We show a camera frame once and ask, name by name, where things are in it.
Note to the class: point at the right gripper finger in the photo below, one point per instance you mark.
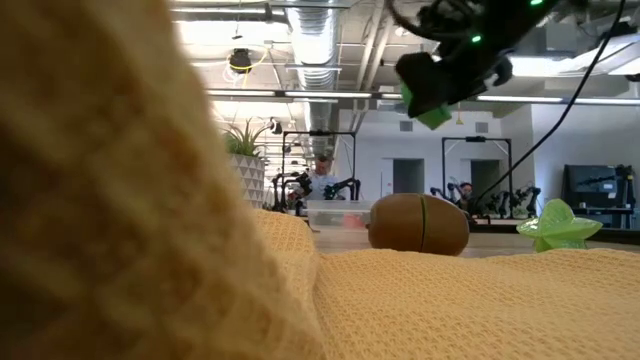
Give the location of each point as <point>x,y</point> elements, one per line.
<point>427,80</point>

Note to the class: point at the green oval toy vegetable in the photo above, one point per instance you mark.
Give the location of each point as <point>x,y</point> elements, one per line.
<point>435,117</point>

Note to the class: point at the brown toy kiwi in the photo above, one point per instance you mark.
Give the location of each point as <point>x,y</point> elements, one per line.
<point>400,225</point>

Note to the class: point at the red toy strawberry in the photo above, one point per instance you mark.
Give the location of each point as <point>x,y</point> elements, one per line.
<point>352,220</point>

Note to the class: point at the green toy starfruit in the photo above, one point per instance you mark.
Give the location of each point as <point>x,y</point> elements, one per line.
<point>557,225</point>

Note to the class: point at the background black robot arm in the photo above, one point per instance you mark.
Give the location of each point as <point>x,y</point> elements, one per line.
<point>295,192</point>
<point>530,197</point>
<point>439,192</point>
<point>342,187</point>

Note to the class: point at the clear plastic tupperware container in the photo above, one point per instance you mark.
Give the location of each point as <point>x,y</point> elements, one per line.
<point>330,212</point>

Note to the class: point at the yellow hanging tag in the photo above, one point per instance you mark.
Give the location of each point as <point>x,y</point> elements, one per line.
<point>459,120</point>

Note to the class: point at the hanging linear ceiling light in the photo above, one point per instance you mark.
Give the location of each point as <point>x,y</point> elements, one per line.
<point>325,94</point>

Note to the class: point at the person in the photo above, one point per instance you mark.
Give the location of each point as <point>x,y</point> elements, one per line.
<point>322,181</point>
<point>465,192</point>

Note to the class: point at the black background screen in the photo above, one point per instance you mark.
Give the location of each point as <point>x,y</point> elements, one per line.
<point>590,185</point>

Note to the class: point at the dark background table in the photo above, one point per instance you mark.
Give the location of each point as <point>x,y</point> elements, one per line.
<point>590,217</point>

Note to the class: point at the succulent in white patterned pot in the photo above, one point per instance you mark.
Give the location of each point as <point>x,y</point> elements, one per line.
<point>247,175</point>

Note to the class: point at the yellow waffle cloth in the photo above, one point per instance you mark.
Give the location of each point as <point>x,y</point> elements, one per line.
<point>475,310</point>
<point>100,200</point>

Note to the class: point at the grey wall vent grille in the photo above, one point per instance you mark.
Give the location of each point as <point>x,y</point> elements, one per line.
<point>481,127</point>
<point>406,126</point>

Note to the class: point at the black station frame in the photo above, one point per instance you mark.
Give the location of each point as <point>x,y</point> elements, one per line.
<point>340,133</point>
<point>500,139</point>

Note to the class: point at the silver spiral ceiling duct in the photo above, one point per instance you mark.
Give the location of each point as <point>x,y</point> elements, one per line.
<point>312,40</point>

